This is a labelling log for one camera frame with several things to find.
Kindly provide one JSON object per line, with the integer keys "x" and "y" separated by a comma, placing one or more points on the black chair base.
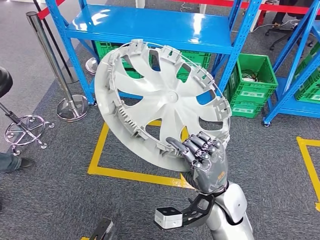
{"x": 282, "y": 36}

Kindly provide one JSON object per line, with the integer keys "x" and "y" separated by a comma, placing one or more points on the blue metal shelf rack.
{"x": 290, "y": 106}
{"x": 149, "y": 26}

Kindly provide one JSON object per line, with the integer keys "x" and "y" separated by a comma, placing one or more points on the white desk with metal rail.
{"x": 140, "y": 3}

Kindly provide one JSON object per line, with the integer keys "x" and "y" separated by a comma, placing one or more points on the red barrier belt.
{"x": 275, "y": 7}

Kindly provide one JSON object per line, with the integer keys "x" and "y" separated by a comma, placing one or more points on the grey plastic wheel hubcap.
{"x": 162, "y": 96}

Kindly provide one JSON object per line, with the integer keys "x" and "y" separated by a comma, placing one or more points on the chrome stanchion base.
{"x": 92, "y": 66}

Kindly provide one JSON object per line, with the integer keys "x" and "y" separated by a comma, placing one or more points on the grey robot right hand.
{"x": 210, "y": 169}

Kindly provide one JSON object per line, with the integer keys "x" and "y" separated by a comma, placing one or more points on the dark barrier stanchion post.
{"x": 69, "y": 76}

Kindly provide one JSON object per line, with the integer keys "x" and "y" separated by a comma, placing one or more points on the chrome stool with black seat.
{"x": 4, "y": 81}

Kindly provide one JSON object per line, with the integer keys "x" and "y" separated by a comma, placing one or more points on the person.
{"x": 277, "y": 18}

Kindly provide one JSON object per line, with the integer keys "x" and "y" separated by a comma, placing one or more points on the chrome barrier stanchion post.
{"x": 72, "y": 109}

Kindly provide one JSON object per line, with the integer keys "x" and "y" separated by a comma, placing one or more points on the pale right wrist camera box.
{"x": 167, "y": 218}

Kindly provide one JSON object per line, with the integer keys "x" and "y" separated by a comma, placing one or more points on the person's foot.
{"x": 15, "y": 163}

